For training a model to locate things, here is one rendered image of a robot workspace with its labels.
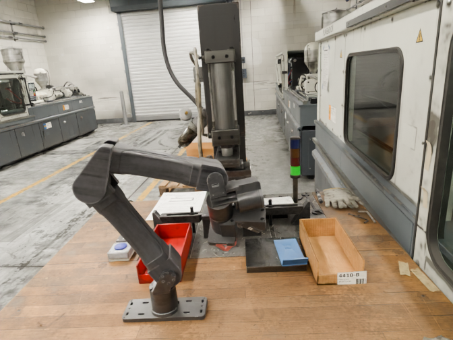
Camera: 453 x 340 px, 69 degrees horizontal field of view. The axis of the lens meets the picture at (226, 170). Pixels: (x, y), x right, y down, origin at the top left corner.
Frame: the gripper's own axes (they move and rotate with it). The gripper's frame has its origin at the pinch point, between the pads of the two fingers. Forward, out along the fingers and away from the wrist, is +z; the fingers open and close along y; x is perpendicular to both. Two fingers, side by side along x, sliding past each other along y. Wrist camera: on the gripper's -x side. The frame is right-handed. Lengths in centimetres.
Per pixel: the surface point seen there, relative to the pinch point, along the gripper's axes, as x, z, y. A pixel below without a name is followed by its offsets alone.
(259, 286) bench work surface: -9.1, 7.8, -7.9
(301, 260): -20.4, 7.1, -0.3
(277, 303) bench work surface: -13.6, 4.5, -13.3
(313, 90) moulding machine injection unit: -71, 194, 355
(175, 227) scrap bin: 20.7, 17.4, 15.2
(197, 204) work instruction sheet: 20, 36, 39
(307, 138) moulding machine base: -58, 202, 264
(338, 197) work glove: -39, 32, 41
